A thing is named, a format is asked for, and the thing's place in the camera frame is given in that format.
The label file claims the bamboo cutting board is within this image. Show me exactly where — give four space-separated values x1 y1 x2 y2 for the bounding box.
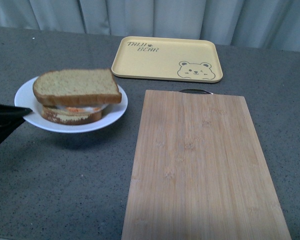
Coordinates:
122 90 291 240

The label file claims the white round plate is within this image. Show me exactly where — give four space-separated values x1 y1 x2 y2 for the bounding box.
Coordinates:
14 77 128 134

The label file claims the bread slice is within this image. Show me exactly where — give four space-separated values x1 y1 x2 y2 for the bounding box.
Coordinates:
41 106 102 126
32 68 122 107

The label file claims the grey curtain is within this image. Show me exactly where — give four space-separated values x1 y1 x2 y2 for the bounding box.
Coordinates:
0 0 300 52

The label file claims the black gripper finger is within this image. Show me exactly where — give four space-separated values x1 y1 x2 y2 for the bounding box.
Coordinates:
0 104 33 144

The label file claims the metal cutting board handle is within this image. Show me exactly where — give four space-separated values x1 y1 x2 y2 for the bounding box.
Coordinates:
179 89 213 95

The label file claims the fried egg toy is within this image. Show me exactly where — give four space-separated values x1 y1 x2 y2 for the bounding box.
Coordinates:
56 104 108 113

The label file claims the yellow bear tray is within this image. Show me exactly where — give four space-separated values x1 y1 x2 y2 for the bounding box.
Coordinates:
111 36 223 83

